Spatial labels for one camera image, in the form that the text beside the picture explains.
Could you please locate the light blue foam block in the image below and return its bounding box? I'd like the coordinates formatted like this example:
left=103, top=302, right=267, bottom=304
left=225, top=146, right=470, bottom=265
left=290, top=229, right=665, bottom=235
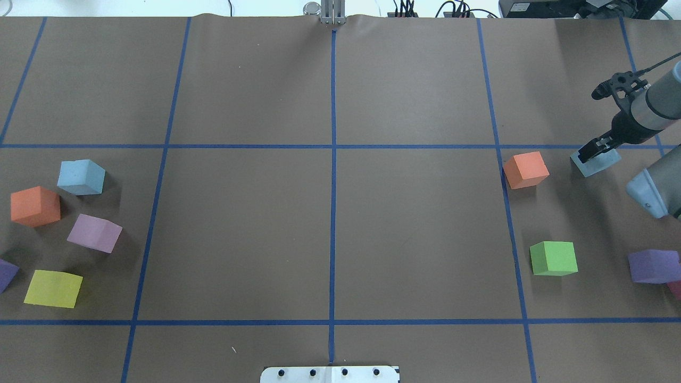
left=570, top=149, right=622, bottom=178
left=57, top=159, right=105, bottom=196

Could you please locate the orange foam block near red tray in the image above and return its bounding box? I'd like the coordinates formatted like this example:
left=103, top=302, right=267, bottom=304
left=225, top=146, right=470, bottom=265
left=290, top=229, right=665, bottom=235
left=503, top=151, right=550, bottom=189

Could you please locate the green foam block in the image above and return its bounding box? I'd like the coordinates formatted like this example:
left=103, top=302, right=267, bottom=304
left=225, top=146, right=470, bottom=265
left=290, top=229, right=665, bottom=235
left=529, top=242, right=578, bottom=277

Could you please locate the purple foam block near red tray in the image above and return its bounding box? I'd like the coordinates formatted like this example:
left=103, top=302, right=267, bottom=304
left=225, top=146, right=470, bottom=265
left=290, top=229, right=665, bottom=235
left=627, top=249, right=680, bottom=284

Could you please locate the magenta foam block left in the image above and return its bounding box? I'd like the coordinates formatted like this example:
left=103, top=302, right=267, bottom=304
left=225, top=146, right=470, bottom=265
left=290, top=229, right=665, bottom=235
left=666, top=280, right=681, bottom=301

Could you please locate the pink foam block near cyan tray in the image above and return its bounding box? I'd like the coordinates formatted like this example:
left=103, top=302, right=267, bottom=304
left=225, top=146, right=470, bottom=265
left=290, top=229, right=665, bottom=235
left=67, top=214, right=122, bottom=254

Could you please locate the yellow foam block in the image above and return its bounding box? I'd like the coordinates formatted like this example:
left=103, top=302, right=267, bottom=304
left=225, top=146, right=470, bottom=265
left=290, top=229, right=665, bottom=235
left=23, top=270, right=83, bottom=309

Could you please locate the orange foam block near cyan tray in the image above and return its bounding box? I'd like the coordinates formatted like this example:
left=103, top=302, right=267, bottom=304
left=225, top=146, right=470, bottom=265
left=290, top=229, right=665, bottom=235
left=10, top=186, right=61, bottom=228

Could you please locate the purple foam block near cyan tray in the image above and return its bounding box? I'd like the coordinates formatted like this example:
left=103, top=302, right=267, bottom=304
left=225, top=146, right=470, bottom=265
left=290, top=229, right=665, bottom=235
left=0, top=259, right=20, bottom=293

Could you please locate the aluminium frame post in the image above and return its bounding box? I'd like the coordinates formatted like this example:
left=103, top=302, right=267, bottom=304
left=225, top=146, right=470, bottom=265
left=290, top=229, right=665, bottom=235
left=320, top=0, right=347, bottom=25

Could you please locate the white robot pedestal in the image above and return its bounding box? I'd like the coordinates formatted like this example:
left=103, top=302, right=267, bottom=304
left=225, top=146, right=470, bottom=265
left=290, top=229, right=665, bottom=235
left=260, top=365, right=401, bottom=382

